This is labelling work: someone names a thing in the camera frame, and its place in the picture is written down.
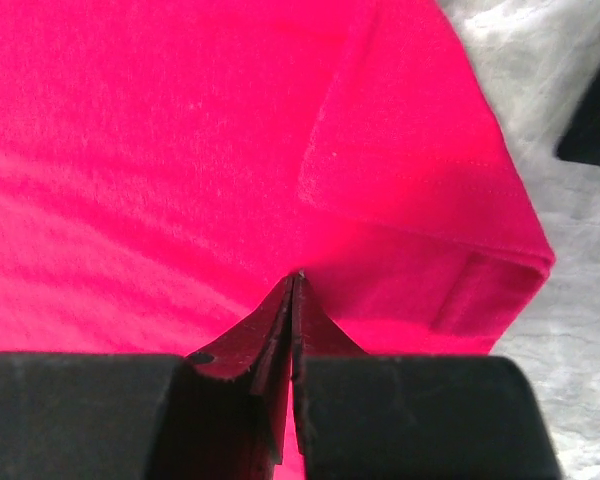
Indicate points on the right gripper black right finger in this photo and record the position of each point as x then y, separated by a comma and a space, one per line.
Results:
364, 416

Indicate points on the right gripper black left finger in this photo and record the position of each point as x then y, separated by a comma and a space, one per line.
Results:
218, 413

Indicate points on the red t shirt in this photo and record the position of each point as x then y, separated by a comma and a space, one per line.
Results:
165, 164

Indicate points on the folded black t shirt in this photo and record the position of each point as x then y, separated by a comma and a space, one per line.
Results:
580, 142

